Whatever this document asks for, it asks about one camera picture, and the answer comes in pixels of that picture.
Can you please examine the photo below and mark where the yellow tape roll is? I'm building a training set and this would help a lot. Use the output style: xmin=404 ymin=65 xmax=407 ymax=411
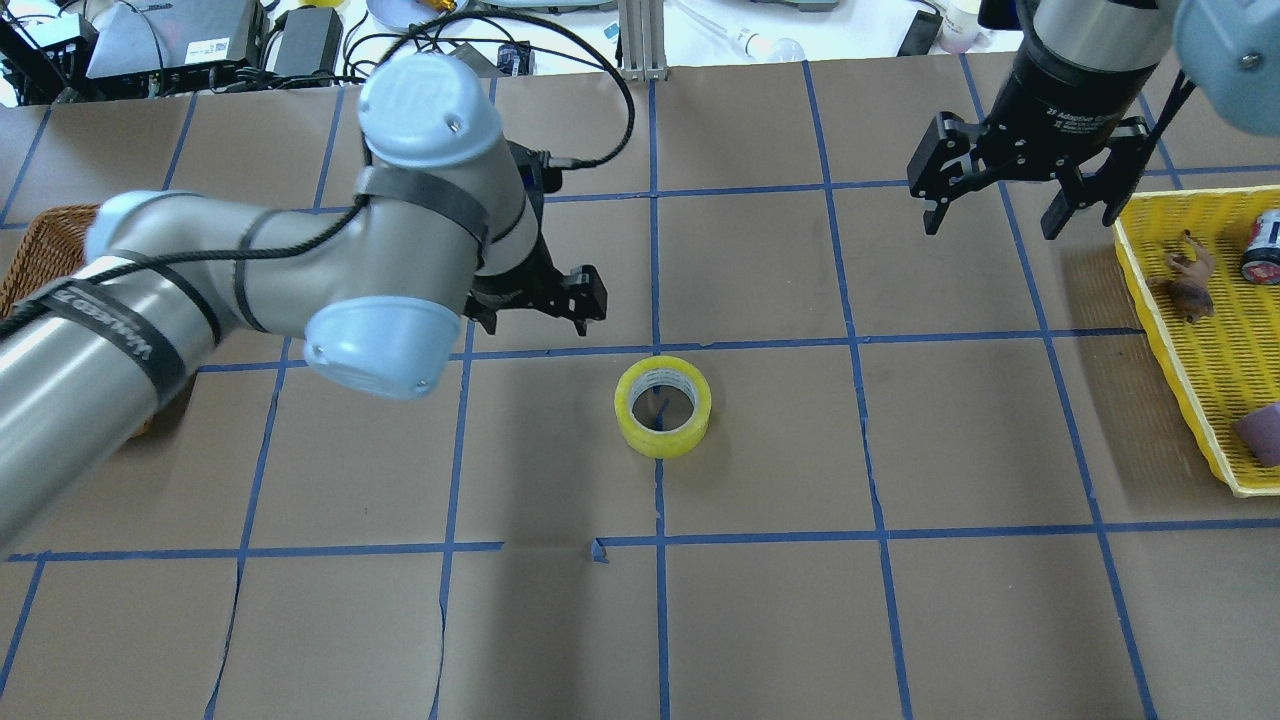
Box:
xmin=613 ymin=355 xmax=713 ymax=460

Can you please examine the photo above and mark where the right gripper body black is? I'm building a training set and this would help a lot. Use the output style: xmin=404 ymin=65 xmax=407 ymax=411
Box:
xmin=978 ymin=35 xmax=1151 ymax=186

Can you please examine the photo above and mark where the toy lion figure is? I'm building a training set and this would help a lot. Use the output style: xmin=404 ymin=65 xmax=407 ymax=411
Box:
xmin=1164 ymin=231 xmax=1217 ymax=324

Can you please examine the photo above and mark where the brown wicker basket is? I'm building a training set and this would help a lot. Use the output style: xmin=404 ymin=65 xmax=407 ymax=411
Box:
xmin=1 ymin=204 xmax=101 ymax=319

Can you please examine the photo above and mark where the black computer box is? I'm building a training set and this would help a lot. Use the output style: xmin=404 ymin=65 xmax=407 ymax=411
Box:
xmin=86 ymin=1 xmax=268 ymax=83

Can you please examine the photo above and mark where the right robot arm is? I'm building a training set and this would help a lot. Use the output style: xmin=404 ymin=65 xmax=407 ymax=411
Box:
xmin=908 ymin=1 xmax=1279 ymax=240

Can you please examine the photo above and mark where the blue plate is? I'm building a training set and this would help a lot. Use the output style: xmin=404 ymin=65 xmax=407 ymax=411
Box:
xmin=365 ymin=1 xmax=476 ymax=35

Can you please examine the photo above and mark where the small blue labelled bottle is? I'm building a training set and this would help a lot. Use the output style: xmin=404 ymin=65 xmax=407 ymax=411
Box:
xmin=1239 ymin=208 xmax=1279 ymax=286

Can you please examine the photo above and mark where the white purple cup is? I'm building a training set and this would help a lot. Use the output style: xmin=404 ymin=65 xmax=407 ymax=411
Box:
xmin=937 ymin=0 xmax=983 ymax=55

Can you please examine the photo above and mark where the aluminium frame post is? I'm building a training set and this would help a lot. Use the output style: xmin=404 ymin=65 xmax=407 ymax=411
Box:
xmin=616 ymin=0 xmax=669 ymax=81

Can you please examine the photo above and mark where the purple sponge block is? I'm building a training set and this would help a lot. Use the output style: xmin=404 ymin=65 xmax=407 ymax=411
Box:
xmin=1231 ymin=402 xmax=1279 ymax=468

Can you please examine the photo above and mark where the black power adapter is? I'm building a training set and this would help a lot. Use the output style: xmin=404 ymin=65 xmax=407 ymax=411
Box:
xmin=269 ymin=6 xmax=343 ymax=78

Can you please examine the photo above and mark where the light bulb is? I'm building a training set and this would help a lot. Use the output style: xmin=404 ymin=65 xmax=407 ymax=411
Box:
xmin=675 ymin=1 xmax=806 ymax=64

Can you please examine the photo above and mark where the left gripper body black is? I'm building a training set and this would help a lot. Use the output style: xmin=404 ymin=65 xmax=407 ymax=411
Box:
xmin=462 ymin=231 xmax=576 ymax=334

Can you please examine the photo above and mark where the yellow plastic basket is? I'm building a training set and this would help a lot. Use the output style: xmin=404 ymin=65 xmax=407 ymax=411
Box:
xmin=1112 ymin=184 xmax=1279 ymax=498

